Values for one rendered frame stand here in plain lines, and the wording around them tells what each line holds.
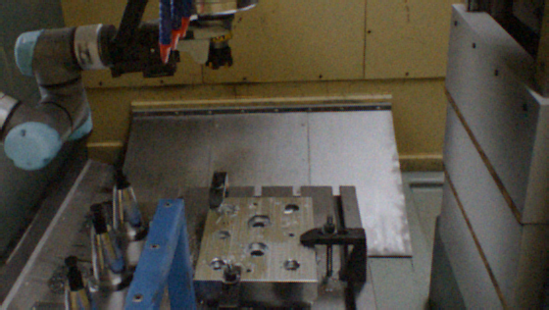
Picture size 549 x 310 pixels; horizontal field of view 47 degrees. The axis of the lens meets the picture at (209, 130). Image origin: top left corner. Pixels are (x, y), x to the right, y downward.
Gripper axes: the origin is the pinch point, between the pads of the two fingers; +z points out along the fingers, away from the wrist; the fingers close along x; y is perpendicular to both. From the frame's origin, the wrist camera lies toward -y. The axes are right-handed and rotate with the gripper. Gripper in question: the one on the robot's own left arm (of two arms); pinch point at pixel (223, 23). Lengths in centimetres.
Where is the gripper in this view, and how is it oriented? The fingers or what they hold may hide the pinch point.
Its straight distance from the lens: 103.3
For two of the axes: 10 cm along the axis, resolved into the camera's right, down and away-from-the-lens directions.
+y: 1.3, 9.0, 4.2
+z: 9.8, -0.7, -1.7
